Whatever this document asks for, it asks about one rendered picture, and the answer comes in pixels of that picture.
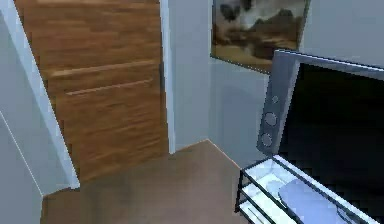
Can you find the brown wooden room door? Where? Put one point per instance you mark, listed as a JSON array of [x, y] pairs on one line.
[[100, 100]]

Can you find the black glass television stand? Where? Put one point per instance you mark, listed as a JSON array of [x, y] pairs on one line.
[[263, 193]]

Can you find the grey television set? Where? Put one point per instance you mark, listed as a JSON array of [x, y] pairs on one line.
[[333, 133]]

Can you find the framed brown landscape picture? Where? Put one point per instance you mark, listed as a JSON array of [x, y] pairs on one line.
[[256, 33]]

